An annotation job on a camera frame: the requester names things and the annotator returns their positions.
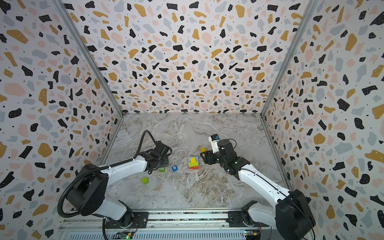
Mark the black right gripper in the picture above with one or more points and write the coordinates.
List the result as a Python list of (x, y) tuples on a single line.
[(210, 157)]

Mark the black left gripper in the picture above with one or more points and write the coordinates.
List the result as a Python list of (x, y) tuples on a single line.
[(166, 161)]

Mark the lime green cylinder block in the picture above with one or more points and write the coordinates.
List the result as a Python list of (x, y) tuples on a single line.
[(145, 180)]

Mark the lime green rectangular block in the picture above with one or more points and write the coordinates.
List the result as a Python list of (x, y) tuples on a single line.
[(193, 164)]

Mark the light blue rectangular block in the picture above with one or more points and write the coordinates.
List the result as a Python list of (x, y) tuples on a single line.
[(193, 157)]

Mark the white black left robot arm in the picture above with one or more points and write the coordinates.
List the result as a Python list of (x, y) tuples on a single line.
[(87, 194)]

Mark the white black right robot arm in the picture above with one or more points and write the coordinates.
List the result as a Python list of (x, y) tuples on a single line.
[(288, 211)]

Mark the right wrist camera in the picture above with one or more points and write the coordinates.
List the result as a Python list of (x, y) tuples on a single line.
[(214, 139)]

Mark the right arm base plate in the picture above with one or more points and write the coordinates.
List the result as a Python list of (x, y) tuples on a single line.
[(241, 219)]

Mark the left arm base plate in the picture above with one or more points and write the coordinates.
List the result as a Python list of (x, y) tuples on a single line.
[(135, 220)]

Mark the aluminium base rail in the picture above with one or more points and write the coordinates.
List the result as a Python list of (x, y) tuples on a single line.
[(170, 224)]

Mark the aluminium left corner post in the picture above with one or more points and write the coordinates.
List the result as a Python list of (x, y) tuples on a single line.
[(61, 10)]

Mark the aluminium corner post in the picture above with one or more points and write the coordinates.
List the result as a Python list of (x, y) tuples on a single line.
[(61, 10), (291, 51)]

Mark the aluminium right corner post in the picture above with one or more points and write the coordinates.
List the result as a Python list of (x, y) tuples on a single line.
[(291, 51)]

